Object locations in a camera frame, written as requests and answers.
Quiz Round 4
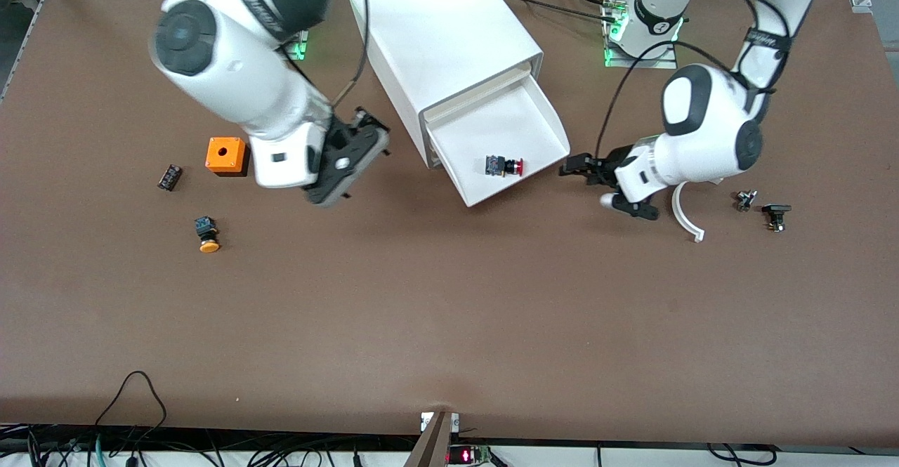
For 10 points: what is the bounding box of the orange button box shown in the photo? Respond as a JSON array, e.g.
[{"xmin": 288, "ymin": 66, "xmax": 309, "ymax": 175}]
[{"xmin": 205, "ymin": 137, "xmax": 251, "ymax": 178}]

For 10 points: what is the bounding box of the black component with silver clip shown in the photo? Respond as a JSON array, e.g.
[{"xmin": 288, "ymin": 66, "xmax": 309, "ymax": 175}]
[{"xmin": 761, "ymin": 204, "xmax": 792, "ymax": 233}]

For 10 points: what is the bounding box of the red push button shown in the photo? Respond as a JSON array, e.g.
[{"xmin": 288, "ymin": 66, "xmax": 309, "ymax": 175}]
[{"xmin": 485, "ymin": 154, "xmax": 525, "ymax": 178}]

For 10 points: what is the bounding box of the white half ring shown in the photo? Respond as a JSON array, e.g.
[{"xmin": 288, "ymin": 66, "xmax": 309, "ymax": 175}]
[{"xmin": 671, "ymin": 180, "xmax": 726, "ymax": 244}]

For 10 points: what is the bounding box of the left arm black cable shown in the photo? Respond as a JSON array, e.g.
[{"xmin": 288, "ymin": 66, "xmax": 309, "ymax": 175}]
[{"xmin": 593, "ymin": 0, "xmax": 794, "ymax": 166}]

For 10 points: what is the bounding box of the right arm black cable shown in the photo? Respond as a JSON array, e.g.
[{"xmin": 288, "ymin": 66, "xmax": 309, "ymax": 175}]
[{"xmin": 330, "ymin": 0, "xmax": 371, "ymax": 110}]

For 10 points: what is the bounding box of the silver post bracket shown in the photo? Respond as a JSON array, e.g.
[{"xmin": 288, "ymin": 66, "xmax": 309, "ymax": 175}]
[{"xmin": 420, "ymin": 412, "xmax": 461, "ymax": 433}]

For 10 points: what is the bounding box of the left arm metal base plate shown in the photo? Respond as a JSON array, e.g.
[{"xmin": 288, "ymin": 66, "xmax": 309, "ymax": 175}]
[{"xmin": 603, "ymin": 0, "xmax": 678, "ymax": 70}]

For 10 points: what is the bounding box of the yellow push button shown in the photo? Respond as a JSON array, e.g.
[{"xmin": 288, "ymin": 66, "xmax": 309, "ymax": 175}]
[{"xmin": 195, "ymin": 216, "xmax": 221, "ymax": 254}]

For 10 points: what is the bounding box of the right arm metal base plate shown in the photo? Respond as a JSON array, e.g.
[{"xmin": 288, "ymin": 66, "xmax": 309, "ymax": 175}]
[{"xmin": 281, "ymin": 28, "xmax": 311, "ymax": 60}]

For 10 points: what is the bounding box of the small device with red light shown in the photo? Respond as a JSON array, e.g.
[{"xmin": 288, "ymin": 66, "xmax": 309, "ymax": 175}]
[{"xmin": 446, "ymin": 445, "xmax": 492, "ymax": 466}]

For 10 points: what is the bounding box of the aluminium camera post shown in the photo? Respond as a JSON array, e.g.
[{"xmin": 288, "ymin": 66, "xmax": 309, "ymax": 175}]
[{"xmin": 404, "ymin": 411, "xmax": 454, "ymax": 467}]

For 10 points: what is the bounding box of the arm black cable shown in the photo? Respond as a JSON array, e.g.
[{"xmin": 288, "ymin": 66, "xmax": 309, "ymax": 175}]
[
  {"xmin": 593, "ymin": 0, "xmax": 794, "ymax": 166},
  {"xmin": 330, "ymin": 0, "xmax": 371, "ymax": 110}
]

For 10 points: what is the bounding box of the black cable loop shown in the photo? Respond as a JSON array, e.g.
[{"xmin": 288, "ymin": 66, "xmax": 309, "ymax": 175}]
[{"xmin": 93, "ymin": 371, "xmax": 168, "ymax": 429}]

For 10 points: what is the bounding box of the white drawer cabinet housing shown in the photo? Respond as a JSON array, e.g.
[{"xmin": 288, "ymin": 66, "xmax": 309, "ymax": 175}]
[{"xmin": 346, "ymin": 0, "xmax": 544, "ymax": 169}]

